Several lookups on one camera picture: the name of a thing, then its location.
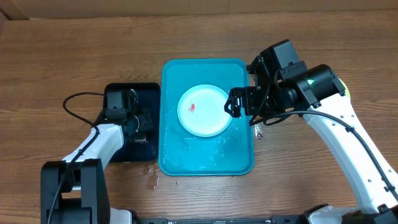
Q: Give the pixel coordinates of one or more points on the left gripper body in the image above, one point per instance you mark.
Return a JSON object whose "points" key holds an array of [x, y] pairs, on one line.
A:
{"points": [[135, 119]]}

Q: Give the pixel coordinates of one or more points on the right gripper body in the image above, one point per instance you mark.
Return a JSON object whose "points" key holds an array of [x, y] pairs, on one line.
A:
{"points": [[244, 101]]}

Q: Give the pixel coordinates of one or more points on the dark green sponge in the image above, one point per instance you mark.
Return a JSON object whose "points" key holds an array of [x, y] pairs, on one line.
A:
{"points": [[140, 137]]}

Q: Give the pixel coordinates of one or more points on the light blue plate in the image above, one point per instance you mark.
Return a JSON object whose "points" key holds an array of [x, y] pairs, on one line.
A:
{"points": [[201, 111]]}

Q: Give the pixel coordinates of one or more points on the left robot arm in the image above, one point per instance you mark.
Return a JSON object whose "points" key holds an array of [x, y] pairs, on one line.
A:
{"points": [[73, 190]]}

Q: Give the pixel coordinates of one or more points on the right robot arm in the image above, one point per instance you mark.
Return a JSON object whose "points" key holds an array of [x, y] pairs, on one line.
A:
{"points": [[285, 86]]}

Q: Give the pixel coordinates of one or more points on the black plastic tray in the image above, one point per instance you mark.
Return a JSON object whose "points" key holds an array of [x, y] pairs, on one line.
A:
{"points": [[148, 96]]}

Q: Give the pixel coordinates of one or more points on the teal plastic serving tray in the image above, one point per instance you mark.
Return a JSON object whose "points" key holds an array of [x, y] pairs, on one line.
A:
{"points": [[182, 153]]}

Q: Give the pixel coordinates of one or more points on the cardboard backdrop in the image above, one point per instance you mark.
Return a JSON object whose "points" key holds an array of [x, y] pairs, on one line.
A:
{"points": [[66, 9]]}

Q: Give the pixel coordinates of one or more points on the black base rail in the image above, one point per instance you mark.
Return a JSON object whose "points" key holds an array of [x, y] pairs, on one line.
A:
{"points": [[275, 219]]}

